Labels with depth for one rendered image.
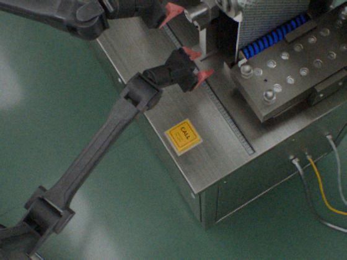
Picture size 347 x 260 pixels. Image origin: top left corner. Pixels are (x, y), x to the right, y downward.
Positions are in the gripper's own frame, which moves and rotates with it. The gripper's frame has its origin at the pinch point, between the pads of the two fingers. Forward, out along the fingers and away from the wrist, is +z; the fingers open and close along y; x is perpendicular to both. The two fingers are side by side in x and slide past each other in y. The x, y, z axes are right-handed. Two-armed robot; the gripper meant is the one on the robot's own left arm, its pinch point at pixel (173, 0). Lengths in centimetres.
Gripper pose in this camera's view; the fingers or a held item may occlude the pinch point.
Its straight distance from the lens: 157.0
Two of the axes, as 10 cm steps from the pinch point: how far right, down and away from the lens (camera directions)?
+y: 5.2, 8.1, -2.8
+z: 6.9, -2.0, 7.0
